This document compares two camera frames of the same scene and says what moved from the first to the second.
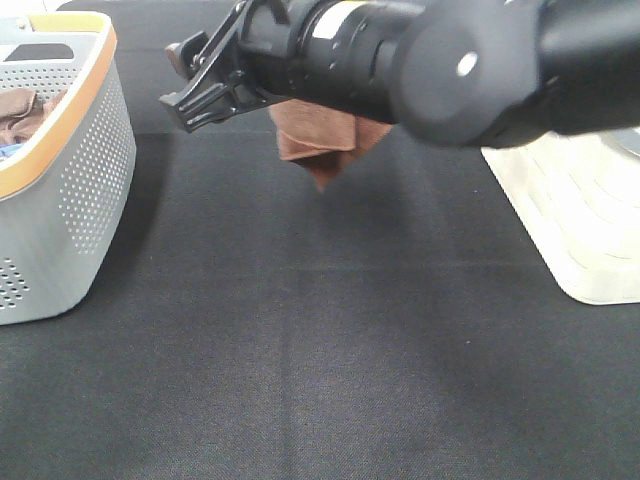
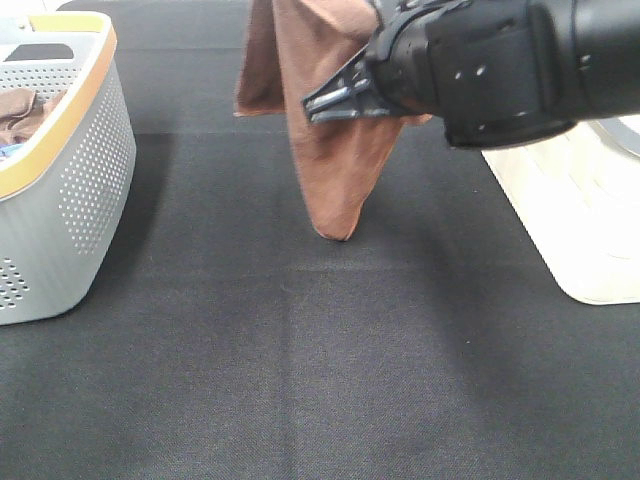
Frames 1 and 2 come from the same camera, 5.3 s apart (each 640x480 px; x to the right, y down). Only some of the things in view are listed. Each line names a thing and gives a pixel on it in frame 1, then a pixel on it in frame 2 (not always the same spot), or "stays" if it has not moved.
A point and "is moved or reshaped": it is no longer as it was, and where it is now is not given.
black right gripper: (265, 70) -> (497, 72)
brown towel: (327, 139) is moved or reshaped
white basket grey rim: (577, 195) stays
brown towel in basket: (22, 112) stays
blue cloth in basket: (7, 150) stays
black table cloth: (401, 323) stays
